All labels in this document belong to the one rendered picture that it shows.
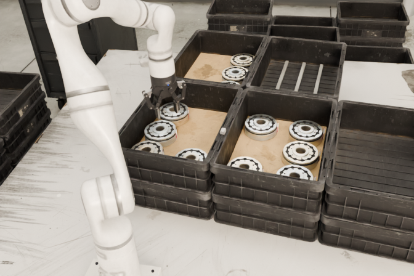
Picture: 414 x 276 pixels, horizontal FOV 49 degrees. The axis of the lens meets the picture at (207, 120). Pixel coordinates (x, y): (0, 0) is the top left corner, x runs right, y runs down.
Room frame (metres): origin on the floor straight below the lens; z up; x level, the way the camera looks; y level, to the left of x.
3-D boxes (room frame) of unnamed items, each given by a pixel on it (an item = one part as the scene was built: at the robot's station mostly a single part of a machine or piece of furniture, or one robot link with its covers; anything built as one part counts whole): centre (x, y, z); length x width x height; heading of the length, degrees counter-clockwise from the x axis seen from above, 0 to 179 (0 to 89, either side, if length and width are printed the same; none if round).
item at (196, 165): (1.14, 0.08, 0.92); 0.40 x 0.30 x 0.02; 160
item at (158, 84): (1.18, 0.12, 1.02); 0.08 x 0.08 x 0.09
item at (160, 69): (1.20, 0.13, 1.09); 0.11 x 0.09 x 0.06; 24
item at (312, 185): (1.04, -0.20, 0.92); 0.40 x 0.30 x 0.02; 160
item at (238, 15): (2.79, -0.26, 0.37); 0.40 x 0.30 x 0.45; 77
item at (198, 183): (1.14, 0.08, 0.87); 0.40 x 0.30 x 0.11; 160
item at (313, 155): (1.02, -0.27, 0.86); 0.10 x 0.10 x 0.01
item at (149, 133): (1.17, 0.15, 0.86); 0.10 x 0.10 x 0.01
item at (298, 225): (1.04, -0.20, 0.76); 0.40 x 0.30 x 0.12; 160
